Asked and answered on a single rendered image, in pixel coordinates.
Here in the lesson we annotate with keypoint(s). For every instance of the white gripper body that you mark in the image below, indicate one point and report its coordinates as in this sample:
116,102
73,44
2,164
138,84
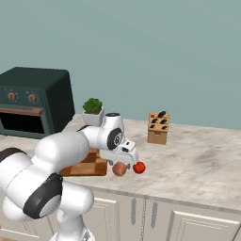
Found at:
120,155

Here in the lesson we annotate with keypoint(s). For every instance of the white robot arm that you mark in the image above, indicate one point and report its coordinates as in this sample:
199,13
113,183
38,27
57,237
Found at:
59,150

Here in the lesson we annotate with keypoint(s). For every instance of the brown onion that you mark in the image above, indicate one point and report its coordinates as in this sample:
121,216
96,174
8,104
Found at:
119,169

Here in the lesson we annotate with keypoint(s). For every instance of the red tomato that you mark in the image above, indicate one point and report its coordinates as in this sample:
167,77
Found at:
139,167

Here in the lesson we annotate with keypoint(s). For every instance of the checkered wooden cutting board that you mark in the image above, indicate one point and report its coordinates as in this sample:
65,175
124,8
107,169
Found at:
89,164

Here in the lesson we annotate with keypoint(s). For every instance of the wooden knife block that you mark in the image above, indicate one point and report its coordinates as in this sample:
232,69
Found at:
158,128

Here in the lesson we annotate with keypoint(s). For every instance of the green plant in white pot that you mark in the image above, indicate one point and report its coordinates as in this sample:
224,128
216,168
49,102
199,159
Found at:
93,112

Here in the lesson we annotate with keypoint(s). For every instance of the dark green toaster oven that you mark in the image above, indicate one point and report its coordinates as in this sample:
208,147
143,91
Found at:
34,103

